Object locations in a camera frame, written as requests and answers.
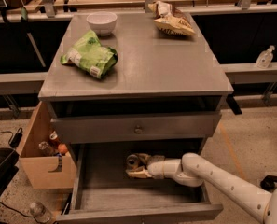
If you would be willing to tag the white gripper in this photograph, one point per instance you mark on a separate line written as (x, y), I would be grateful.
(156, 168)

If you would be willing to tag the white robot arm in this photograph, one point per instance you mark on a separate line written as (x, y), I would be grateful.
(192, 169)

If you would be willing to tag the grey top drawer with knob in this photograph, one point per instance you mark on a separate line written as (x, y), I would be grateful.
(101, 129)

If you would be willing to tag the open grey middle drawer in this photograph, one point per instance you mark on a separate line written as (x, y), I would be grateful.
(104, 194)

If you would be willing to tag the grey drawer cabinet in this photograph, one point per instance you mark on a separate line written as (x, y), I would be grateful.
(155, 74)

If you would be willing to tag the red white can in crate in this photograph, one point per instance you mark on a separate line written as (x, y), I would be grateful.
(54, 139)

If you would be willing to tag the orange fruit in crate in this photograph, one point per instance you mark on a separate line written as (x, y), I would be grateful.
(62, 148)

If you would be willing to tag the clear bottle in crate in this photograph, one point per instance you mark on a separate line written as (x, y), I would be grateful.
(46, 148)

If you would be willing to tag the wooden crate on floor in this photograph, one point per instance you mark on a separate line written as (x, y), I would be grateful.
(44, 172)

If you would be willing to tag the clear plastic water bottle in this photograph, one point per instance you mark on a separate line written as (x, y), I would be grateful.
(40, 212)

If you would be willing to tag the green chip bag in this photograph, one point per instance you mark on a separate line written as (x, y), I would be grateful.
(90, 55)

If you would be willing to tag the black chair base leg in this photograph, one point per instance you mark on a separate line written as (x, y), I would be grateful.
(268, 183)

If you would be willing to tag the black chair seat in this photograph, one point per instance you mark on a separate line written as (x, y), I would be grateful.
(8, 159)

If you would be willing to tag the white bowl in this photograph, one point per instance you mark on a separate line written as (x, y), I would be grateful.
(102, 23)

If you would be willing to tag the yellow brown chip bag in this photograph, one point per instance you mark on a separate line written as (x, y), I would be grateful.
(170, 20)

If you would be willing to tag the clear sanitizer pump bottle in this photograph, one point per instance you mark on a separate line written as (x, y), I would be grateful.
(265, 57)

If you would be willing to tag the black power adapter with cable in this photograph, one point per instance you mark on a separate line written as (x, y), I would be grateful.
(15, 138)

